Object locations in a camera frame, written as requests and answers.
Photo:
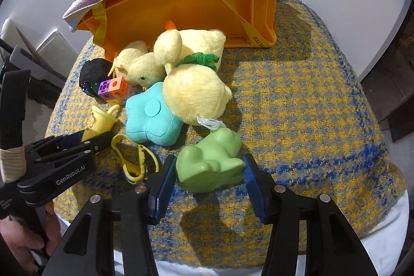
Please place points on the yellow toy clip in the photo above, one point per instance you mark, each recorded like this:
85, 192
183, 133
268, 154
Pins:
137, 161

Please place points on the green toy frog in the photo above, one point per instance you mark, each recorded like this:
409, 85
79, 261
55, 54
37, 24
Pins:
211, 164

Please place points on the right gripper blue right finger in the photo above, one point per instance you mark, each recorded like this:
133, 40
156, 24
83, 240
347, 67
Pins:
259, 185

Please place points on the yellow blue woven blanket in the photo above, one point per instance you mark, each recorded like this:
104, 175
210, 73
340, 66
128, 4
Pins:
301, 112

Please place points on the dark wooden cabinet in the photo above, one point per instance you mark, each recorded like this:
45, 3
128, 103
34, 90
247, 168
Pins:
389, 89

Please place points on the small yellow plush duck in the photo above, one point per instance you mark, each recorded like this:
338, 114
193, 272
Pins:
137, 66

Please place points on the white wall radiator panel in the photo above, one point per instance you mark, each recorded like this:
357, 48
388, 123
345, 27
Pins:
55, 50

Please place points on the person's left hand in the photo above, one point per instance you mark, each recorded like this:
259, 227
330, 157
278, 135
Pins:
20, 239

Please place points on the teal star plush toy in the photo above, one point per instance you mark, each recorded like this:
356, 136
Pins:
150, 119

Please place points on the yellow flower toy cup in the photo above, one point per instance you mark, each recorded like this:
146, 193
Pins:
100, 121

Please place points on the colourful toy cube block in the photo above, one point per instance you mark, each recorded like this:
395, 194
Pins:
115, 91

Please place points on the orange plastic crate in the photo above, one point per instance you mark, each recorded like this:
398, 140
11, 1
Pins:
116, 23

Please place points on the large yellow plush duck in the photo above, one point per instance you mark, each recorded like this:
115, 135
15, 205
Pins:
192, 88

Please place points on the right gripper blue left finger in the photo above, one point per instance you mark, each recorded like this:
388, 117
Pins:
161, 186

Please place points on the black knit covered ball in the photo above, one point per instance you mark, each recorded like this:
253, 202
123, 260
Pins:
92, 73

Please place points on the white bed sheet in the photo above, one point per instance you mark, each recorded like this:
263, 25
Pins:
383, 244

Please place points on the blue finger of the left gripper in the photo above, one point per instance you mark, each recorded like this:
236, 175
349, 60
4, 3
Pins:
89, 147
70, 141

